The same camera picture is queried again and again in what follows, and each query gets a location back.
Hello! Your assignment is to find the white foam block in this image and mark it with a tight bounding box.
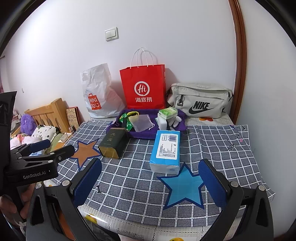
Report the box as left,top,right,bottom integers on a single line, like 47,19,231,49
155,113,171,130

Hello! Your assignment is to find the wooden bedside table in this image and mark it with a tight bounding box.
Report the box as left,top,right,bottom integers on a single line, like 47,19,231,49
53,132,74,150

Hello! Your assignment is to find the grey waist bag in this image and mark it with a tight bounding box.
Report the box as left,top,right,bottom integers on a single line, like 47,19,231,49
167,83,234,119

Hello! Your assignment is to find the brown notebook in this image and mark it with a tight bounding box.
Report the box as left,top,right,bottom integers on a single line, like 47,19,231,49
66,107,81,132

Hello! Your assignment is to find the white translucent pouch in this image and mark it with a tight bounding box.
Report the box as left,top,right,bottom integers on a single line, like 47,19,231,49
131,114,156,133

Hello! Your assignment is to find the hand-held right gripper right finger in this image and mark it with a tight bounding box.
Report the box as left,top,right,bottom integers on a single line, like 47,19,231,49
198,159,274,241

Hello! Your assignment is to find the brown star patch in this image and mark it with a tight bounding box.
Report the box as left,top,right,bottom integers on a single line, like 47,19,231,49
69,138,102,171

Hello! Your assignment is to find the person's left hand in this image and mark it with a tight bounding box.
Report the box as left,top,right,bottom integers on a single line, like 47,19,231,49
0,185,35,224

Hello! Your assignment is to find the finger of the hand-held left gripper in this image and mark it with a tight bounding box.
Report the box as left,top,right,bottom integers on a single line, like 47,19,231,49
10,139,51,160
9,146,75,171

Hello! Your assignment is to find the green patterned pack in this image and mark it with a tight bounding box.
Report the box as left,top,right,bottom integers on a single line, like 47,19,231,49
158,108,178,120

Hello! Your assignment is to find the pastel printed quilt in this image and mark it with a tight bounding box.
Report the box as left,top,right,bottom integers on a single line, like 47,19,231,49
10,134,44,156

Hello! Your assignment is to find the wooden headboard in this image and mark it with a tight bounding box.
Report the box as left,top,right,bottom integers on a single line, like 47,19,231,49
24,98,71,135

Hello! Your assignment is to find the red paper shopping bag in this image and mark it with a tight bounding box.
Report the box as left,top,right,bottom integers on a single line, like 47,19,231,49
120,47,167,110

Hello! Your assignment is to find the green snack packet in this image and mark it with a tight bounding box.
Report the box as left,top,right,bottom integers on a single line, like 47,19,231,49
119,112,133,131

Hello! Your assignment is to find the white wall light switch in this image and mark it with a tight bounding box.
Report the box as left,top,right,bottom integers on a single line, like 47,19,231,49
105,27,119,42

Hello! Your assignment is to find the purple towel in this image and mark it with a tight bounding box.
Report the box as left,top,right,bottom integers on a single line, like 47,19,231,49
116,108,187,139

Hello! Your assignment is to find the purple plush toy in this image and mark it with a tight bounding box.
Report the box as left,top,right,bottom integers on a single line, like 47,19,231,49
20,114,37,136

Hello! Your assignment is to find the light green blanket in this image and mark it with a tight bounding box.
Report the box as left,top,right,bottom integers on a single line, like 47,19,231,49
45,133,60,154

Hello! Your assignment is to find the white polka dot pillow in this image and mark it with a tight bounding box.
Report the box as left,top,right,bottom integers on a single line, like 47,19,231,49
31,125,58,142

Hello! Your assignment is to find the dark green tin box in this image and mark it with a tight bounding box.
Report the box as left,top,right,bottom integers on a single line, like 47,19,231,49
98,127,129,159

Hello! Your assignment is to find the grey checked cloth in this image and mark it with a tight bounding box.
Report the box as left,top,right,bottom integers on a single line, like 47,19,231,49
44,119,275,229

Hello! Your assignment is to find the brown wooden door frame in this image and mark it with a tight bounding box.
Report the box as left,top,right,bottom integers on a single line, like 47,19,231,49
228,0,247,124

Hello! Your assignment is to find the blue star patch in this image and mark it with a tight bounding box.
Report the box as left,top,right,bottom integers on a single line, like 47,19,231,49
157,162,206,210

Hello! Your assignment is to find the blue tissue pack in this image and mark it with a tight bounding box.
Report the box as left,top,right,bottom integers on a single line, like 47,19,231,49
149,130,181,174

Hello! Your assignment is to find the white plastic shopping bag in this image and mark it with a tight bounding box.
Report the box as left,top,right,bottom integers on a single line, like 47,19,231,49
80,63,126,118

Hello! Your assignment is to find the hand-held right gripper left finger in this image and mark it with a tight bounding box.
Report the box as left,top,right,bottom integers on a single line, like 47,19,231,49
26,158,102,241

